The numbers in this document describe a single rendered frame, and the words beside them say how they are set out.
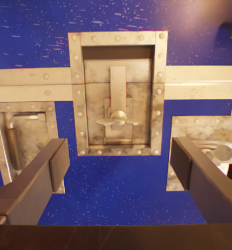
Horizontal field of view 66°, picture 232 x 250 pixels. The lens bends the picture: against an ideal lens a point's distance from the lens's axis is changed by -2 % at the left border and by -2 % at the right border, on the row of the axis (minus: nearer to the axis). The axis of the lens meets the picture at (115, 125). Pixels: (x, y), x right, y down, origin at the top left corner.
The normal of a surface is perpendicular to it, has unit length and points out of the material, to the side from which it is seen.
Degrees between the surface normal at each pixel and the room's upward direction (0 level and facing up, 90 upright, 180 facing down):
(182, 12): 90
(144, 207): 90
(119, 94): 90
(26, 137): 90
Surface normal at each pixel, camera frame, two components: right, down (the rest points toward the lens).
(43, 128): 0.00, 0.29
